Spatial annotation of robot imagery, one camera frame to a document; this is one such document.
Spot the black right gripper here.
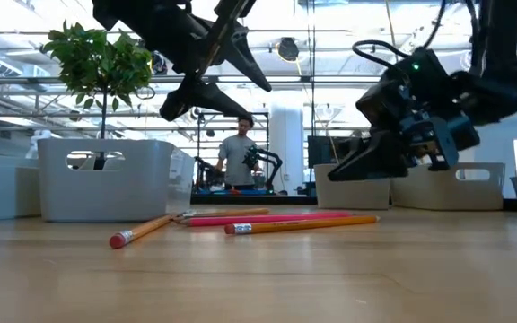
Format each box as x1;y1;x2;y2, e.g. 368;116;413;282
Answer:
328;47;482;183

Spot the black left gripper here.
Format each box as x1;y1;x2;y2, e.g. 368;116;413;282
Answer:
136;0;272;122

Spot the orange pencil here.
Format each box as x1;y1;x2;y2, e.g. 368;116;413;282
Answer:
223;214;381;236
173;207;271;221
108;213;175;250

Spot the pink pencil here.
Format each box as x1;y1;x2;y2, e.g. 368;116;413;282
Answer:
179;211;355;228

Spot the black monitor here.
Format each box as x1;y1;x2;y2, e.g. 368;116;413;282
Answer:
307;135;354;170

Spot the person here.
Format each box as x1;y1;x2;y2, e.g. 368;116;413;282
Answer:
215;115;259;192

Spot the white column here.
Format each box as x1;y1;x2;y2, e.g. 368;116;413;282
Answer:
267;102;305;194

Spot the green leafy plant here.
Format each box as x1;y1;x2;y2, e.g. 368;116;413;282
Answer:
40;20;154;140

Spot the black ceiling cable reel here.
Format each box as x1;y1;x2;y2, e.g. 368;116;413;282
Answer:
276;37;301;63
150;49;169;76

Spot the black background station frame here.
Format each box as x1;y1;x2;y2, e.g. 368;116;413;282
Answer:
197;110;270;198

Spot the thin black cable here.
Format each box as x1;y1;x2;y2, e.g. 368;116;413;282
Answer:
305;0;318;138

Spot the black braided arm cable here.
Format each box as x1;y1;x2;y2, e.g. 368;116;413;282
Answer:
351;39;412;62

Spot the yellow cable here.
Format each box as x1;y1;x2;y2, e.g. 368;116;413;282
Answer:
383;0;399;46

